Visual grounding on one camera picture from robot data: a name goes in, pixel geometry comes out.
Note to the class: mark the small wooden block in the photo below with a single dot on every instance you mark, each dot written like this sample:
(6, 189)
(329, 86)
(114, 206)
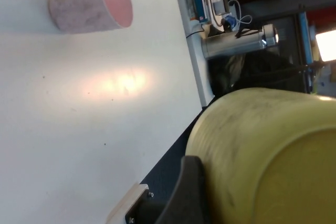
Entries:
(126, 203)

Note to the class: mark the black metal bracket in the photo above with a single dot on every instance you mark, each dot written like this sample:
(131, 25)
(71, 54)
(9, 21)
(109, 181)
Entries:
(147, 211)

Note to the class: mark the pink marbled plastic cup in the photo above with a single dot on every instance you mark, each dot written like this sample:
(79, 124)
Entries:
(78, 6)

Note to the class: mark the black bag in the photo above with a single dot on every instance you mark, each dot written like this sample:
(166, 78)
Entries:
(262, 72)

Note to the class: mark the steel thermos bottle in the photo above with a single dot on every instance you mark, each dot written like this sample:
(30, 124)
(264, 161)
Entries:
(231, 45)

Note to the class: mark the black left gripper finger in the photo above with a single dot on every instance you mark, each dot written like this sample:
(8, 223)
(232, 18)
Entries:
(190, 195)

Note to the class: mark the yellow marbled plastic cup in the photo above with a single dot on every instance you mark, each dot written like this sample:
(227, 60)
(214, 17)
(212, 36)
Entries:
(262, 155)

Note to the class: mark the bright monitor screen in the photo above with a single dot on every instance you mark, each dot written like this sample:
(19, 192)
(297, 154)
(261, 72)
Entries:
(326, 45)

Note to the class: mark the blue edged panel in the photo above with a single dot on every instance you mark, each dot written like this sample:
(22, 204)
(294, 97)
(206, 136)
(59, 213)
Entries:
(305, 37)

